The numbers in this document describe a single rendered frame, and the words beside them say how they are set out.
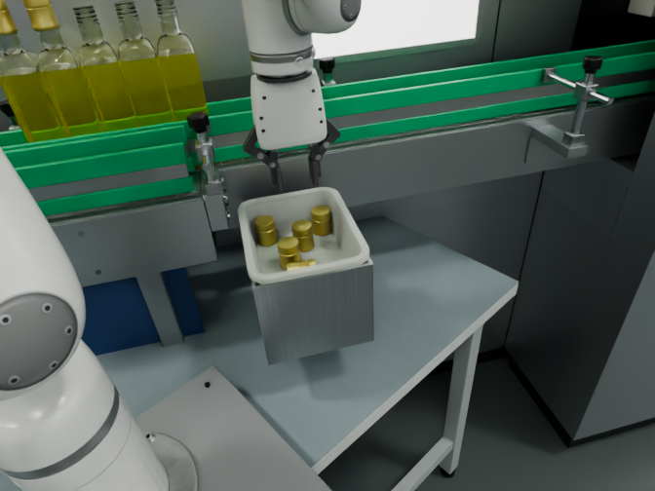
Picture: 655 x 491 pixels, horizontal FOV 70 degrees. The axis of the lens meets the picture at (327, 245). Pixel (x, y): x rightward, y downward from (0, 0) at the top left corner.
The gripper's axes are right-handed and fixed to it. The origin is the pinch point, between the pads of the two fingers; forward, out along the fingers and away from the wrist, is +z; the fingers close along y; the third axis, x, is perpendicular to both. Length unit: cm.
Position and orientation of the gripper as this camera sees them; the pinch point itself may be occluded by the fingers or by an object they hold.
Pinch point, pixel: (295, 173)
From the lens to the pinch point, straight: 73.1
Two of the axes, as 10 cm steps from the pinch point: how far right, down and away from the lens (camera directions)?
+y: -9.7, 2.0, -1.6
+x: 2.5, 5.5, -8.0
